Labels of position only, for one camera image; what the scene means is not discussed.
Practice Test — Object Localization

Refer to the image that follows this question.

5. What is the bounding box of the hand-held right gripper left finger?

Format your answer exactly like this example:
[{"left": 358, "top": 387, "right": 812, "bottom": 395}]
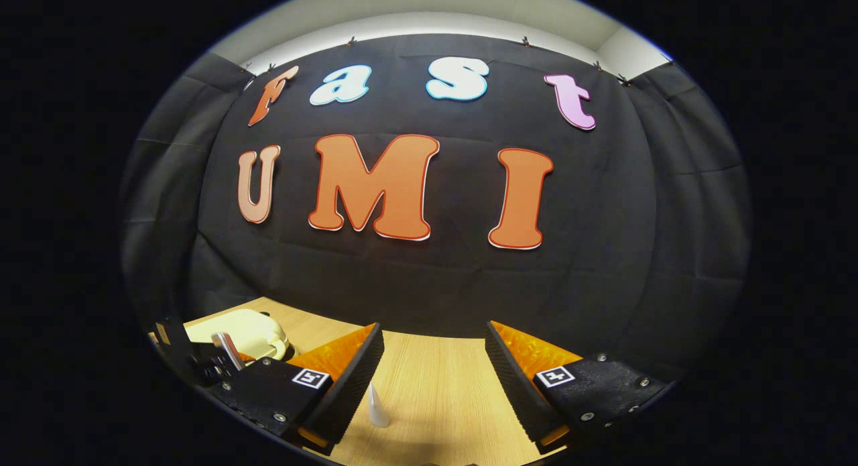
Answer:
[{"left": 209, "top": 322, "right": 386, "bottom": 453}]

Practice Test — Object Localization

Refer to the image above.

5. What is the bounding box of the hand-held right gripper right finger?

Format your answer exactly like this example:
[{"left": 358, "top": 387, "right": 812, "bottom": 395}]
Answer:
[{"left": 484, "top": 321, "right": 671, "bottom": 455}]

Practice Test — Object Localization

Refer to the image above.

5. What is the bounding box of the white cone-shaped tube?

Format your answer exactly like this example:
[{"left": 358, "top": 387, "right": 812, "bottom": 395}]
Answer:
[{"left": 367, "top": 383, "right": 391, "bottom": 428}]

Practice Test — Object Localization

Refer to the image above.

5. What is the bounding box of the pale yellow small suitcase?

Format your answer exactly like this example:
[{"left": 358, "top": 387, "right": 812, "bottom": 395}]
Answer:
[{"left": 184, "top": 309, "right": 292, "bottom": 363}]

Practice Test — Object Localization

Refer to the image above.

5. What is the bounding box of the black backdrop cloth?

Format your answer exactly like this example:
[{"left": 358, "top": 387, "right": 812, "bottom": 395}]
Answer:
[{"left": 119, "top": 34, "right": 751, "bottom": 380}]

